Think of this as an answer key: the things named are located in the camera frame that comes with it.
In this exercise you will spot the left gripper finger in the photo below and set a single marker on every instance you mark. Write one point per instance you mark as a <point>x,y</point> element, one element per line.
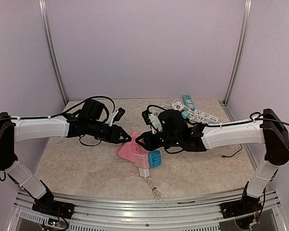
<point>121,141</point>
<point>122,133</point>

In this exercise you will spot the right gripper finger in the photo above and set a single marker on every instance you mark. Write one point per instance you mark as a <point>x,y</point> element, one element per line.
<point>144,137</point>
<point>145,146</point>

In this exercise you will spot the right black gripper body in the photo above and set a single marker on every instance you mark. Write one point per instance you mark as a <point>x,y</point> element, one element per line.
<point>170,140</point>

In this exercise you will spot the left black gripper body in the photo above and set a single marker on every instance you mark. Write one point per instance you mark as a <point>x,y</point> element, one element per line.
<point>93,130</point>

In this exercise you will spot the pink triangular power socket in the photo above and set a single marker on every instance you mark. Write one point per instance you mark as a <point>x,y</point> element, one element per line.
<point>127,150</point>

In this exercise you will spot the blue square plug adapter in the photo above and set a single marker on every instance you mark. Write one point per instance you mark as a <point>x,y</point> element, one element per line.
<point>154,158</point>

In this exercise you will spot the pink cube socket adapter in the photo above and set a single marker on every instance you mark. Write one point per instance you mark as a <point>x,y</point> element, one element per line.
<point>141,160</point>

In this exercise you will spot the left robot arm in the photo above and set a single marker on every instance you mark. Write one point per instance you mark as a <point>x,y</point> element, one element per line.
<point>14,129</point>

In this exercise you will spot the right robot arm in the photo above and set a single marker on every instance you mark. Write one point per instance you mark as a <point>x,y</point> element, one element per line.
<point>265,128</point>

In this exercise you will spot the mint green charger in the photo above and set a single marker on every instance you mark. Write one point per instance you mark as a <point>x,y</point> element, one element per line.
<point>186,114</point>

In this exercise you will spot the white cartoon charger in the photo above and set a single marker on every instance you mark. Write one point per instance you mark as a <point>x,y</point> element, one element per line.
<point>177,105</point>

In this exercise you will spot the teal power strip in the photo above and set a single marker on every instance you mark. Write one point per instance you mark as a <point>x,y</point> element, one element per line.
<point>187,100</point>

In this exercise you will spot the white power strip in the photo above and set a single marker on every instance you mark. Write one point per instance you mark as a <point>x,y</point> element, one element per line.
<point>199,116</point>

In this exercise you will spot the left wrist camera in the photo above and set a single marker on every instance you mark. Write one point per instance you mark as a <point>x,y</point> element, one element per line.
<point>115,116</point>

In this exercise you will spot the aluminium front rail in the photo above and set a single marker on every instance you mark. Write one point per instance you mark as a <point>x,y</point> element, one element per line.
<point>202,213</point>

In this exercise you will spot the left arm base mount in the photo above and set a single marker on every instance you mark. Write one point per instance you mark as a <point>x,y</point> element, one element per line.
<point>57,209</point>

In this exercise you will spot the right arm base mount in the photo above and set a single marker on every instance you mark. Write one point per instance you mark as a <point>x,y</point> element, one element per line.
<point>237,208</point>

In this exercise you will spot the left aluminium post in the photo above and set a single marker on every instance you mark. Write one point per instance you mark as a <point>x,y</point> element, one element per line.
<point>51,50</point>

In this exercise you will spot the aluminium post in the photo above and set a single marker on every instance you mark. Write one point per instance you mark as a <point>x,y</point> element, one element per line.
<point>51,50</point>
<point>239,51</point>

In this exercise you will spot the right aluminium post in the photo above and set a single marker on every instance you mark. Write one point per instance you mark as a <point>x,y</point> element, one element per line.
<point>239,51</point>

